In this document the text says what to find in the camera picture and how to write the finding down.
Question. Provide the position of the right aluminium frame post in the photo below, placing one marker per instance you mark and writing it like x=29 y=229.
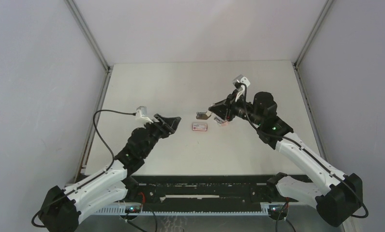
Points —
x=314 y=31

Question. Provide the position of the pink white stapler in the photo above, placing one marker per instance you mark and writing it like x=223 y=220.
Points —
x=220 y=122

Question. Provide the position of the red white staple box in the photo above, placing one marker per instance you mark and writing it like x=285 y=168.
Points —
x=199 y=126

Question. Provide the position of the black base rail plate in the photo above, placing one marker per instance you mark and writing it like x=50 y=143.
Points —
x=203 y=193

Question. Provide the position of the left aluminium frame post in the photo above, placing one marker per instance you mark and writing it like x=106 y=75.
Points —
x=83 y=26

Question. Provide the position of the aluminium frame post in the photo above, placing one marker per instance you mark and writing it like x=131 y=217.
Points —
x=83 y=26
x=314 y=31

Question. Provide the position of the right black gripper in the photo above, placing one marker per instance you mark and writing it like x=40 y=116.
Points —
x=225 y=109

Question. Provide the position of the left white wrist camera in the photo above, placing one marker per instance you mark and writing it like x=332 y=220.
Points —
x=141 y=115

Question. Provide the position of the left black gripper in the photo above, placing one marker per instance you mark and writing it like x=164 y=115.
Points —
x=166 y=125

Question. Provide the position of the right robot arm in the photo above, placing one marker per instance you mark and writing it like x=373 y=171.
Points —
x=335 y=195

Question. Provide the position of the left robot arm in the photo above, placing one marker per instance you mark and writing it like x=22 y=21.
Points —
x=64 y=209

